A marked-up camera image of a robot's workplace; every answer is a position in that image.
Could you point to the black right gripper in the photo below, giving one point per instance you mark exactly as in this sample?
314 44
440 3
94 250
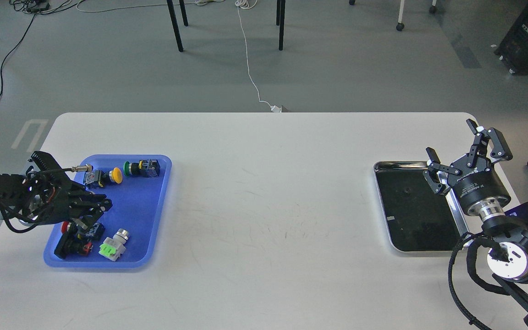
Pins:
472 177

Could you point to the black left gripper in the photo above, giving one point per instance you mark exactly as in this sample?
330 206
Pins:
79 207

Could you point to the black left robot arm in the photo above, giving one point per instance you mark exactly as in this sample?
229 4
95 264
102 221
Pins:
44 195

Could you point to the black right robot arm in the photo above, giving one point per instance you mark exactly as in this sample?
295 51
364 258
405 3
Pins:
497 257

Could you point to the red emergency stop button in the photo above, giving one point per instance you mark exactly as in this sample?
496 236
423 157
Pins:
74 240

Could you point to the blue plastic tray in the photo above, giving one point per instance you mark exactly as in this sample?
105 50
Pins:
137 208

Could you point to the silver metal tray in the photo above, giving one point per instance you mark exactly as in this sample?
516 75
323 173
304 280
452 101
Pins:
422 222

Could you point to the white office chair base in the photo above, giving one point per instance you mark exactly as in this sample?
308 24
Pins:
392 15

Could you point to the yellow push button switch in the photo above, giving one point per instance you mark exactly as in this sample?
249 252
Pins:
100 179

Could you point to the green white switch module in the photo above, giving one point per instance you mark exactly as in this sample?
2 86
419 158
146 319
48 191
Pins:
113 247

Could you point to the green push button switch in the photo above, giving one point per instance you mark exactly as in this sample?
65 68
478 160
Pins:
143 168

